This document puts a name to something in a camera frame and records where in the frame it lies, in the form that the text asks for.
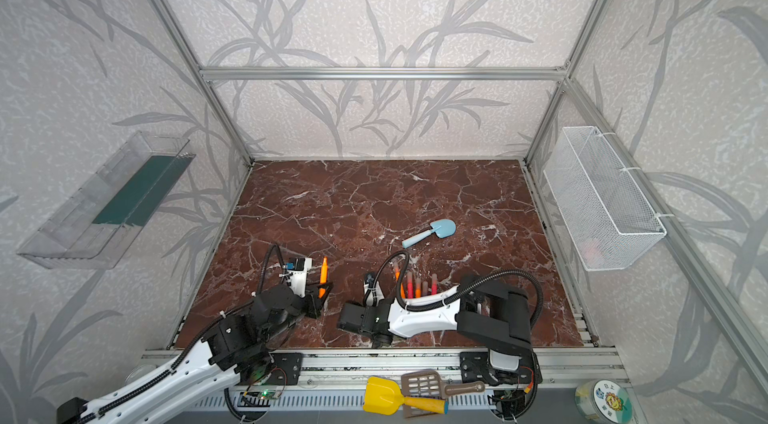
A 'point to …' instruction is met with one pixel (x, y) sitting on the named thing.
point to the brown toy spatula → (428, 384)
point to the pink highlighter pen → (434, 284)
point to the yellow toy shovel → (384, 396)
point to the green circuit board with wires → (269, 394)
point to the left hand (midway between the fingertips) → (337, 279)
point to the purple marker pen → (425, 288)
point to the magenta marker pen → (410, 285)
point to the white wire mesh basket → (608, 222)
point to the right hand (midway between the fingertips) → (371, 305)
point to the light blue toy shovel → (443, 228)
